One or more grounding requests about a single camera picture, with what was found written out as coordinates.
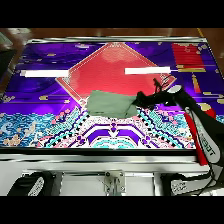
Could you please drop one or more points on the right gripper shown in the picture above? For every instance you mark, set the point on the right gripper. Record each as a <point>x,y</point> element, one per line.
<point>146,100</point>

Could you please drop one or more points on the green shirt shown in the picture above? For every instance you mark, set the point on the green shirt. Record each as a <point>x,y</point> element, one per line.
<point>110,104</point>

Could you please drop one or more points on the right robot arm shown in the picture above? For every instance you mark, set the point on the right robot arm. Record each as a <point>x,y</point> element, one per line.
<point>203,130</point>

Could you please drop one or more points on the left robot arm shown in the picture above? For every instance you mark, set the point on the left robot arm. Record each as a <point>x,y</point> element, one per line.
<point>31,184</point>

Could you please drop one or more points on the silver frame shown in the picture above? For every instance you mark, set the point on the silver frame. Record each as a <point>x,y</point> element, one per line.
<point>100,166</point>

